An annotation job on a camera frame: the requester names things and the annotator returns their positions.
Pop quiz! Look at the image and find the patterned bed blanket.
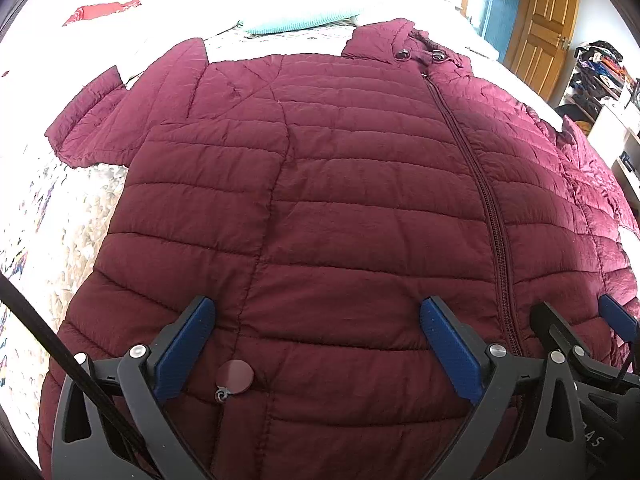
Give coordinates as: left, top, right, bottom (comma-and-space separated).
0, 22, 381, 441

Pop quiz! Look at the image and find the blue door panel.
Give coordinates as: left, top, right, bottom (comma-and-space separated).
470, 0, 527, 64

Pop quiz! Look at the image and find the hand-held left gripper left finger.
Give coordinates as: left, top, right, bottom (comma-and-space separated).
51, 296, 217, 480

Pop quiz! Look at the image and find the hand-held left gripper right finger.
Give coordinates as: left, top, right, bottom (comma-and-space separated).
419, 296, 588, 480

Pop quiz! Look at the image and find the maroon puffer jacket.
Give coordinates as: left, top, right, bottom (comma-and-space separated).
37, 17, 640, 480

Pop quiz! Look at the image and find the wooden door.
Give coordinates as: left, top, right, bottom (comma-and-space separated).
504, 0, 584, 104

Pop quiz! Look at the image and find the shelf with clothes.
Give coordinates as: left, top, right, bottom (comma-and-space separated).
555, 39, 640, 137

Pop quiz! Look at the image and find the black cable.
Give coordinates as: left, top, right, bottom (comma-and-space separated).
0, 274, 163, 480

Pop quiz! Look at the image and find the turquoise pillow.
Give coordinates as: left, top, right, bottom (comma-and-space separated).
237, 9, 364, 36

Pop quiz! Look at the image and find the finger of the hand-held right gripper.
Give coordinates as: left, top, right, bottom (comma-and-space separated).
529, 301, 602, 377
598, 293, 640, 362

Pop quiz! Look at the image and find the red cloth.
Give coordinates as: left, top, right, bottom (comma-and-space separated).
62, 0, 142, 27

